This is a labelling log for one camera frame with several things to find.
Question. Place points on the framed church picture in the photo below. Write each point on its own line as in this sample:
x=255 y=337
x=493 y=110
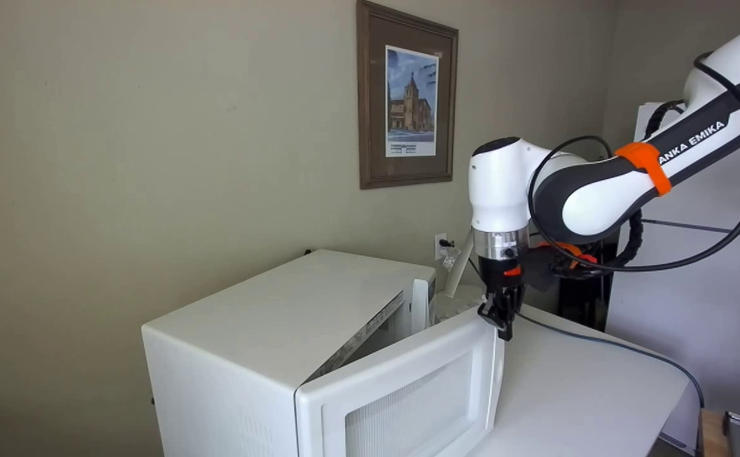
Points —
x=408 y=95

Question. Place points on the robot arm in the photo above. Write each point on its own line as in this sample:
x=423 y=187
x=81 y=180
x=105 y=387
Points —
x=598 y=203

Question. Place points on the white slanted bar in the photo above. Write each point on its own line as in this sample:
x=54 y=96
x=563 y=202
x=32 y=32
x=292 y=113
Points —
x=460 y=266

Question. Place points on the white wall socket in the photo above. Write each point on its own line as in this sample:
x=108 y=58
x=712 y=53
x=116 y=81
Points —
x=440 y=247

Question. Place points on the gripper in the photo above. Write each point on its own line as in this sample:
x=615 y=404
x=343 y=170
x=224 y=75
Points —
x=495 y=274

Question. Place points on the white microwave door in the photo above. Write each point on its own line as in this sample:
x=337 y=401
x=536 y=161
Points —
x=408 y=393

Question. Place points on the white microwave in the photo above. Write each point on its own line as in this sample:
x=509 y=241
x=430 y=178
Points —
x=268 y=330

